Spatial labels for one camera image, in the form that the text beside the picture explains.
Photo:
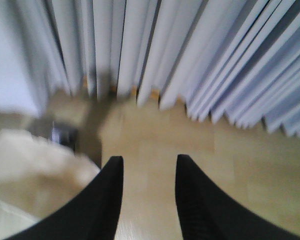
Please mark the white plastic trash bin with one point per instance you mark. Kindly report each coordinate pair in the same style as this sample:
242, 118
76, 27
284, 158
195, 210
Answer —
37, 177

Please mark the light grey curtain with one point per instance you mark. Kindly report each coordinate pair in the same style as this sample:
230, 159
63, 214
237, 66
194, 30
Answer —
238, 59

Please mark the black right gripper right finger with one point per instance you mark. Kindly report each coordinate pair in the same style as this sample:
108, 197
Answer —
206, 212

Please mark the white floor socket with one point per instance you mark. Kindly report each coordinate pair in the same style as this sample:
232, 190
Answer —
64, 134

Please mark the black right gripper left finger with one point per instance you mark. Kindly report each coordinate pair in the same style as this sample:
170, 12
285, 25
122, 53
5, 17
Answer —
93, 214

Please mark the white sheer curtain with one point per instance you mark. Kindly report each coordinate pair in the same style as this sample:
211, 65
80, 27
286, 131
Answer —
27, 74

